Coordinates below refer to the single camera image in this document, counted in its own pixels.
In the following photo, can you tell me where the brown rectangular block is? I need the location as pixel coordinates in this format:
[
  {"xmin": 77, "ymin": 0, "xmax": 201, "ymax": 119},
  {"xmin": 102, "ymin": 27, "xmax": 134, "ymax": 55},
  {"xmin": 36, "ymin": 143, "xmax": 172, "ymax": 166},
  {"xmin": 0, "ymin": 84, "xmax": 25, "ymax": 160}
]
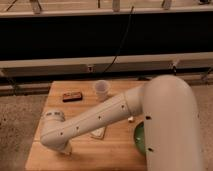
[{"xmin": 62, "ymin": 92, "xmax": 83, "ymax": 102}]

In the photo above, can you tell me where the black hanging cable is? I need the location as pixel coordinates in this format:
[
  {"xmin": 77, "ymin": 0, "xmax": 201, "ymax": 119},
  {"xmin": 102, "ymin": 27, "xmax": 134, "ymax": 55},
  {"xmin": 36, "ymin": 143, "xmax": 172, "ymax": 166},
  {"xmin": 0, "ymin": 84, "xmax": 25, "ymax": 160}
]
[{"xmin": 101, "ymin": 5, "xmax": 135, "ymax": 74}]

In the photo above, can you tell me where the green bowl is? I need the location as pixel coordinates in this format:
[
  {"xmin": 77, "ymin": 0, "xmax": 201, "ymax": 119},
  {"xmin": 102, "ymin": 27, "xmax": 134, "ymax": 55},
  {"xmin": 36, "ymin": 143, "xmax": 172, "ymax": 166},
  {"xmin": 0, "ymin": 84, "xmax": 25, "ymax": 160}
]
[{"xmin": 134, "ymin": 122, "xmax": 146, "ymax": 155}]

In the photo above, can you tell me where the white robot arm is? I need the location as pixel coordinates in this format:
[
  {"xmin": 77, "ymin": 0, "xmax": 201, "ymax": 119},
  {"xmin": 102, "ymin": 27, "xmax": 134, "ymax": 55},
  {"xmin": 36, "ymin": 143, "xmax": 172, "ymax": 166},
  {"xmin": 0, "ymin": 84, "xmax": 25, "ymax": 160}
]
[{"xmin": 40, "ymin": 75, "xmax": 205, "ymax": 171}]

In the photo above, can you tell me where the clear plastic cup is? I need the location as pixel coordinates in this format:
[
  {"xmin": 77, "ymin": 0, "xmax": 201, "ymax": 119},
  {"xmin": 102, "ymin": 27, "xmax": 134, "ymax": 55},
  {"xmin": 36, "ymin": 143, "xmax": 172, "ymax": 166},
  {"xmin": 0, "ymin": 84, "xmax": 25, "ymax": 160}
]
[{"xmin": 93, "ymin": 80, "xmax": 110, "ymax": 102}]

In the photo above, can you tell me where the wooden cutting board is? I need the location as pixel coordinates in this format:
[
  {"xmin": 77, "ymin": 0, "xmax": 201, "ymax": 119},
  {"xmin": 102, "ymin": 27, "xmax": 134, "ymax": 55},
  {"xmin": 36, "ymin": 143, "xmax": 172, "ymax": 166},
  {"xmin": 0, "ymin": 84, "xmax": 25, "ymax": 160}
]
[{"xmin": 25, "ymin": 81, "xmax": 146, "ymax": 171}]

